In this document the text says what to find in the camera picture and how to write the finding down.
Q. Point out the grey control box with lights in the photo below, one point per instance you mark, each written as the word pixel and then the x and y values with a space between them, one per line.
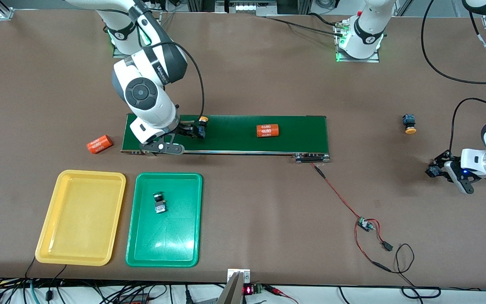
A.
pixel 247 7

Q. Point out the yellow plastic tray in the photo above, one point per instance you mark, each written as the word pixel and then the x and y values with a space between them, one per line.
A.
pixel 80 217

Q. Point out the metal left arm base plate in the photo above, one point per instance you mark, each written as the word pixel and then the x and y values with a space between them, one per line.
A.
pixel 357 60

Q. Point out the red clip test lead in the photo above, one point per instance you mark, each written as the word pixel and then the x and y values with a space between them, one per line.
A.
pixel 274 289

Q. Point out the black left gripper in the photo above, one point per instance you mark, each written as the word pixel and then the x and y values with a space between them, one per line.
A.
pixel 442 162

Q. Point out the green belt conveyor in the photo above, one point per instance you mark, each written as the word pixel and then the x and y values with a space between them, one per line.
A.
pixel 234 143

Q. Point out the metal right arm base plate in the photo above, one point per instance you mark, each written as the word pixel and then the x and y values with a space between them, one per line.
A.
pixel 117 51

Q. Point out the yellow capped push button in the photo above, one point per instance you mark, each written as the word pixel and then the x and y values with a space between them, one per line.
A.
pixel 409 121
pixel 201 128

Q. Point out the green plastic tray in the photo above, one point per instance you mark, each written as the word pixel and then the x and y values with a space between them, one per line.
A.
pixel 171 240

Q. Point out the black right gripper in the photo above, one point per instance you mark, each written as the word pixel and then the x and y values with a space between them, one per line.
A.
pixel 186 128

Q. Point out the orange cylinder marked 4680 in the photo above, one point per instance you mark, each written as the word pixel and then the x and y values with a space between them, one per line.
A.
pixel 267 131
pixel 99 144

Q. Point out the small red digit display module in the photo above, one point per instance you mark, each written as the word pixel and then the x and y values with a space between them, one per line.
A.
pixel 248 290

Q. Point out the green capped push button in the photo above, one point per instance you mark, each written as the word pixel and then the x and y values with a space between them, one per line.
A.
pixel 432 171
pixel 159 204

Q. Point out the small green controller board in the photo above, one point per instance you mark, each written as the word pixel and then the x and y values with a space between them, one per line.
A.
pixel 364 224

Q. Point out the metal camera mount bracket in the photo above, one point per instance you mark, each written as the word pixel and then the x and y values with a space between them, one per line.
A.
pixel 236 280

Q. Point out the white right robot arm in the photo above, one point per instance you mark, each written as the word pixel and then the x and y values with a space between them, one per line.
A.
pixel 150 101

